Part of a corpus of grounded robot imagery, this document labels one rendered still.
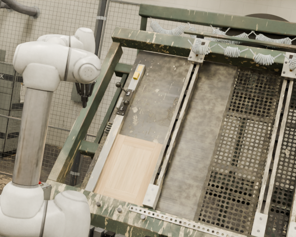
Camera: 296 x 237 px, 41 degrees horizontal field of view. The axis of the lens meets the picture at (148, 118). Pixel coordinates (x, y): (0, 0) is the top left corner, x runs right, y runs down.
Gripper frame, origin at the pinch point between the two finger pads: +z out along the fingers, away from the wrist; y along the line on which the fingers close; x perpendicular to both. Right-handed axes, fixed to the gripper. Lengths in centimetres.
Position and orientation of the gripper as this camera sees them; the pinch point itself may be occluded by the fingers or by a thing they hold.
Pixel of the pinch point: (84, 101)
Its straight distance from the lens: 224.9
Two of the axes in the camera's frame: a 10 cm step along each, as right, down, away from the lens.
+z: -0.8, 8.7, 4.8
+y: -9.7, -1.8, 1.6
